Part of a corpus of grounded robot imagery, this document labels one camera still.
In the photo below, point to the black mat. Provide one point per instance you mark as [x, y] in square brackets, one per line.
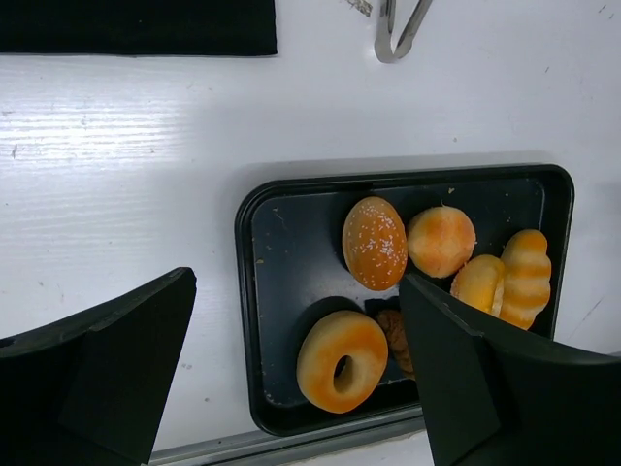
[135, 27]

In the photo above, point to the large ring doughnut bread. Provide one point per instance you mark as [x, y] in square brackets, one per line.
[341, 361]

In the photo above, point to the small orange ring bread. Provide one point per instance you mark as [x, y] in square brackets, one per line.
[480, 284]

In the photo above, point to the brown walnut-shaped bread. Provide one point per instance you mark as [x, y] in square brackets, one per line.
[392, 324]

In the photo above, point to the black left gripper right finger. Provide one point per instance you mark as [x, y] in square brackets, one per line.
[494, 394]

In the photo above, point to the striped croissant-shaped bread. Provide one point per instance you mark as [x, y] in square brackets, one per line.
[527, 278]

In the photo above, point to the round orange bread roll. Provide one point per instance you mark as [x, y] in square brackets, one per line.
[440, 241]

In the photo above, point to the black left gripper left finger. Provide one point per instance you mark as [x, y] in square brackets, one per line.
[91, 388]

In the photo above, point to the black baking tray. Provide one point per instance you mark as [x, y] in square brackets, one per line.
[292, 272]

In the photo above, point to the sesame burger bun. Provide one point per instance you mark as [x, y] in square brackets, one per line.
[374, 243]

